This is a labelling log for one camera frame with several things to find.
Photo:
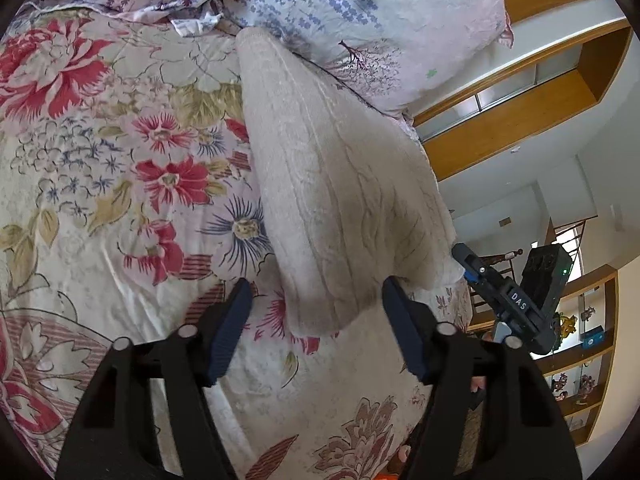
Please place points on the wooden stair railing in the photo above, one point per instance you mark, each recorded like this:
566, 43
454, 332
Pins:
575, 245

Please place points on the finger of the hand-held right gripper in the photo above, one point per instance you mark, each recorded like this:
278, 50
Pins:
470, 262

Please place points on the person's right hand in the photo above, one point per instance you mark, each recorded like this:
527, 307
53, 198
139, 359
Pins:
476, 385

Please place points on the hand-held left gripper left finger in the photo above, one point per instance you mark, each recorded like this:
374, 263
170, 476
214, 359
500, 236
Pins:
232, 331

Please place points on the pink pillow with tree print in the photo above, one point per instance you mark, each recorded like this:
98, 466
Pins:
380, 20

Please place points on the wooden wardrobe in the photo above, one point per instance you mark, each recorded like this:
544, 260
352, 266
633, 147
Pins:
525, 110

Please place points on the blue box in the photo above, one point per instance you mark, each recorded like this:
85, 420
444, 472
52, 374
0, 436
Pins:
594, 339

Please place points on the floral bed sheet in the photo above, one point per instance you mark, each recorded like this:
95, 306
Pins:
125, 170

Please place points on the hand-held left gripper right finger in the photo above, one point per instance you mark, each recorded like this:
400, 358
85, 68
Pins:
404, 331

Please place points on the wooden display shelf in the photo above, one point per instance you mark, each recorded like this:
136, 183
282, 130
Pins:
597, 375

